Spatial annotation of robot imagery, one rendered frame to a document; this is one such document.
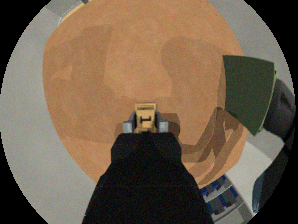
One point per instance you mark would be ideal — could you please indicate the tan open-top tray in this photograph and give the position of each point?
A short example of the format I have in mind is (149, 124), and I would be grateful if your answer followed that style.
(151, 104)

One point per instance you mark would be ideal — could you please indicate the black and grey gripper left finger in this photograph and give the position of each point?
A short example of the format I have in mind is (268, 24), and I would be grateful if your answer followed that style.
(130, 125)

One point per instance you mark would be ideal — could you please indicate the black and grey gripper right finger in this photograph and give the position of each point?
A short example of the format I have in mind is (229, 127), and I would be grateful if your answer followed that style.
(160, 124)

